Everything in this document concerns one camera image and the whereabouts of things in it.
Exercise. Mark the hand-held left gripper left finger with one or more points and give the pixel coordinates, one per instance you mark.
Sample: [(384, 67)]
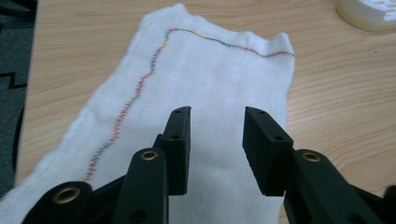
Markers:
[(176, 149)]

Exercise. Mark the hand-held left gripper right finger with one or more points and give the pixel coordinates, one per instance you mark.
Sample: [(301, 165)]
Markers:
[(264, 155)]

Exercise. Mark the white cloth with coloured stitching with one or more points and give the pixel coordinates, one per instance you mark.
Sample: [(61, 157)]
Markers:
[(205, 87)]

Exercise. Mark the white round plastic container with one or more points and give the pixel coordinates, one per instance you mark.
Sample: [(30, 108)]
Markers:
[(367, 14)]

